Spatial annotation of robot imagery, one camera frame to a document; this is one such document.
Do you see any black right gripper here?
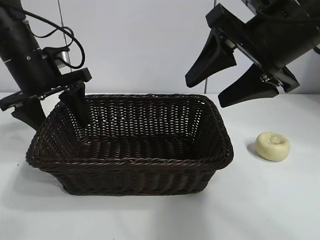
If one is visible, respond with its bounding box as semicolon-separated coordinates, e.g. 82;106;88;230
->
184;0;320;109

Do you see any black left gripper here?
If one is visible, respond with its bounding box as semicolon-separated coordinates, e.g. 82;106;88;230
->
0;49;92;132

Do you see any pale yellow egg yolk pastry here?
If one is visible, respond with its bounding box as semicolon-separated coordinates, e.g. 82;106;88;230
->
255;131;292;162

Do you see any dark brown wicker basket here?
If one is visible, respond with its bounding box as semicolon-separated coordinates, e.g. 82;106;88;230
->
25;93;235;197

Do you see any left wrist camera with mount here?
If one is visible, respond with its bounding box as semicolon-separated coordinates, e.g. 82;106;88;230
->
41;45;72;76

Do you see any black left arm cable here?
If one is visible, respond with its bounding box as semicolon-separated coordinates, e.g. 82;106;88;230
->
21;9;85;70

